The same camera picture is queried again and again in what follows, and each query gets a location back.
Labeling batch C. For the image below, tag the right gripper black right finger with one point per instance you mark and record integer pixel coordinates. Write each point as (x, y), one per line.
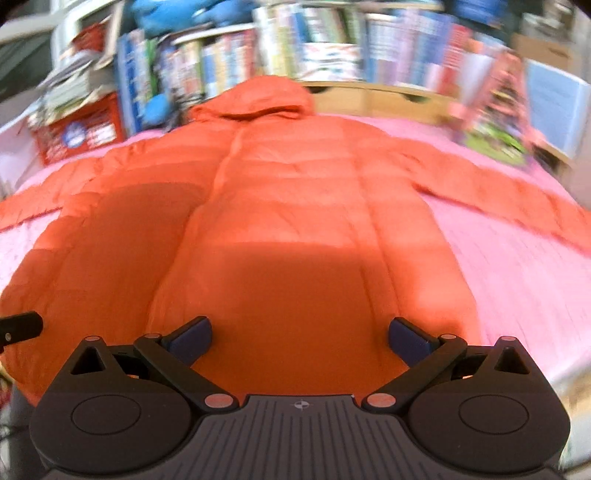
(480, 409)

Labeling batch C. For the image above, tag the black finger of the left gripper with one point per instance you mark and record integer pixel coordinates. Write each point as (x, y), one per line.
(19, 328)

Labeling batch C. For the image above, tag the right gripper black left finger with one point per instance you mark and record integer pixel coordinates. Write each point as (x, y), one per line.
(117, 409)

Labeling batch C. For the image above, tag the orange puffer jacket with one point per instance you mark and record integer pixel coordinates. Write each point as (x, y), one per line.
(277, 230)

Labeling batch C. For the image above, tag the pink bed sheet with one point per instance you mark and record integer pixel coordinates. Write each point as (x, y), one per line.
(508, 276)

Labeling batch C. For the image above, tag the red storage crate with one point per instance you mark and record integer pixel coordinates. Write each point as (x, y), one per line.
(89, 127)

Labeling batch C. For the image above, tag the light blue board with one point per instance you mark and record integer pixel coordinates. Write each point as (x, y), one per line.
(559, 104)

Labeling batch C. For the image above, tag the blue plush toy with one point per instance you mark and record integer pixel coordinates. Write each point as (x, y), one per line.
(158, 18)

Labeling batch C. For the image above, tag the wooden drawer box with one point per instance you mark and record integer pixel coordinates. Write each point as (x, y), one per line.
(380, 101)

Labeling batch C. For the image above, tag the cardboard box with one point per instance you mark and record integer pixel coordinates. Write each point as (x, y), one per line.
(552, 53)

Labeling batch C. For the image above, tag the row of upright books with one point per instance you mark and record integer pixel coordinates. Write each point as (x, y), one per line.
(307, 41)

